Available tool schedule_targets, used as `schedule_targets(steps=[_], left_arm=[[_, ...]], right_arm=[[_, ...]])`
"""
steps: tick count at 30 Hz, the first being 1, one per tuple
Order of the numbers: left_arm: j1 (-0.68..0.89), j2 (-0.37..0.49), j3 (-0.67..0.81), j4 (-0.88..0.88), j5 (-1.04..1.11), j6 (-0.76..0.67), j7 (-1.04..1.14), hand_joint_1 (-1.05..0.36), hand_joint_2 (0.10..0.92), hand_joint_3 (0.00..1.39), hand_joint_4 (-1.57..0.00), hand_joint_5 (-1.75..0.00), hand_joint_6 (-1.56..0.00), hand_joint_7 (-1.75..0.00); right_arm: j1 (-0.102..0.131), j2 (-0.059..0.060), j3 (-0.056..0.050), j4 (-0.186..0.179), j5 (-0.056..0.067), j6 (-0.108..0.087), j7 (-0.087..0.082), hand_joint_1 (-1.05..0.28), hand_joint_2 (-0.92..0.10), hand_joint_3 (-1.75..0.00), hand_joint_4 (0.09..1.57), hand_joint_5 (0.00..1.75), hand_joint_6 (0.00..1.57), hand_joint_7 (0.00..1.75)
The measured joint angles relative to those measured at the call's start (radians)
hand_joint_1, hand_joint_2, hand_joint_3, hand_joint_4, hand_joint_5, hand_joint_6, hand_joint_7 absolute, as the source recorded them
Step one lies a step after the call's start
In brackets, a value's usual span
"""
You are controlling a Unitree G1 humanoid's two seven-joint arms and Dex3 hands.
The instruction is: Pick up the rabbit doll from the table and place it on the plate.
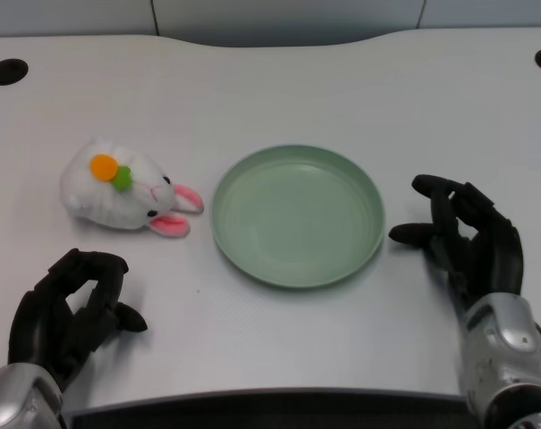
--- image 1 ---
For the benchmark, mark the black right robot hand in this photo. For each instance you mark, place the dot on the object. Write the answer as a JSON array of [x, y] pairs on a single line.
[[475, 241]]

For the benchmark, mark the green round plate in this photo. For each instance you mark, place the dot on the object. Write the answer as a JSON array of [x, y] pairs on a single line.
[[297, 216]]

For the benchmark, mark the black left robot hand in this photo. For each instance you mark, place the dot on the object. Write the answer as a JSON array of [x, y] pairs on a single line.
[[51, 304]]

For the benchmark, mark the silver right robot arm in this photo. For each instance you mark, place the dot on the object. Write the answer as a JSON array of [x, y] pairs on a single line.
[[507, 357]]

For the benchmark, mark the white rabbit plush doll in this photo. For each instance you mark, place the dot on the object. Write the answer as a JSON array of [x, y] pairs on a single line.
[[118, 187]]

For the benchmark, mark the black robot torso edge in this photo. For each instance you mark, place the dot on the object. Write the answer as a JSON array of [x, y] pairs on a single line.
[[270, 413]]

